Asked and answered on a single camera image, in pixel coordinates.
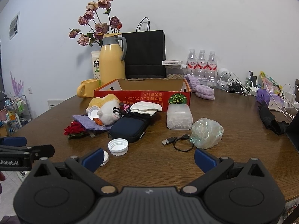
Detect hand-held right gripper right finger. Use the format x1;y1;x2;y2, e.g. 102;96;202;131
181;148;269;195

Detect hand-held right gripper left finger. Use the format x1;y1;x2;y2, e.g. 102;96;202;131
30;147;118;195

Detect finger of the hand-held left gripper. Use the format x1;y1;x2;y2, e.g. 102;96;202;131
0;144;55;162
0;136;27;147

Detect white bottle cap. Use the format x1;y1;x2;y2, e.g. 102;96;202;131
87;106;100;120
99;150;109;167
108;138;129;156

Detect iridescent wrap ball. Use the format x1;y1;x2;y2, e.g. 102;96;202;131
190;117;224;149

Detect red artificial roses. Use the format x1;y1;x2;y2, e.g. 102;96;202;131
64;121;86;139

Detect purple cloth pouch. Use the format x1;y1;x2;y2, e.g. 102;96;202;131
72;114;114;131

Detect black usb cable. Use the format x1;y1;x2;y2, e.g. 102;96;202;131
162;134;195;152

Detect navy zip pouch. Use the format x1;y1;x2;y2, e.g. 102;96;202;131
107;116;148;143

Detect yellow and white plush toy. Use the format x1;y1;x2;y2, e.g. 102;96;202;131
85;94;121;125

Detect clear plastic swab box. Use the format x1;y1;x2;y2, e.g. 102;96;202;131
167;104;193;130

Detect black hair tie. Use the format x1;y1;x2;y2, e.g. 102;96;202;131
112;103;131;117

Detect white face mask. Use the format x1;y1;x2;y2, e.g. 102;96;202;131
130;101;163;116

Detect red cardboard box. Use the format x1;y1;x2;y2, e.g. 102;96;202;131
94;78;191;112

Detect white panel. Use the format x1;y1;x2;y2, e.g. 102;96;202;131
47;99;66;109

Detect purple fluffy headband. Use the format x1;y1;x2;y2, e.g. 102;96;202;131
184;74;215;101

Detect yellow mug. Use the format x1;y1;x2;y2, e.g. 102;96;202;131
77;79;101;98

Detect black cloth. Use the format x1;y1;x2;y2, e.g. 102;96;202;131
258;100;290;136

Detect purple packet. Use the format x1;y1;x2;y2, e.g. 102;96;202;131
256;88;284;110

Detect small white fan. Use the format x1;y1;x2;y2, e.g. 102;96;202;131
216;68;232;89

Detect clear water bottle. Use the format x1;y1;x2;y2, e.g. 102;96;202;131
207;51;218;88
186;49;198;76
197;50;208;77

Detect clear seed container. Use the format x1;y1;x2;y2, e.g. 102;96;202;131
162;59;187;79

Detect white milk carton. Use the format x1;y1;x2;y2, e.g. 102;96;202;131
91;51;101;80

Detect yellow thermos jug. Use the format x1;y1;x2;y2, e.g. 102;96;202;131
99;33;127;85

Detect colourful snack packet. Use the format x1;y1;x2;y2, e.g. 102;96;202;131
260;71;283;92

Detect white charger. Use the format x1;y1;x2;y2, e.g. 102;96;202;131
284;91;299;109

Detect black paper bag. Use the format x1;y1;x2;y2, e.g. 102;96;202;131
122;17;166;79

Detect dried pink rose bouquet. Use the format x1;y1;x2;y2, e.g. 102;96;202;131
68;0;122;47

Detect wire storage rack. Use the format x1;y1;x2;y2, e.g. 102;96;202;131
0;94;33;137

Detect purple wall sticker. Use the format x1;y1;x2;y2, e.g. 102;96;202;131
10;71;24;96

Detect tangle of charging cables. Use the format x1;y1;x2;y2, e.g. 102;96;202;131
221;73;257;96

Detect wall poster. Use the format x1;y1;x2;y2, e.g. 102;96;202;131
9;12;20;41

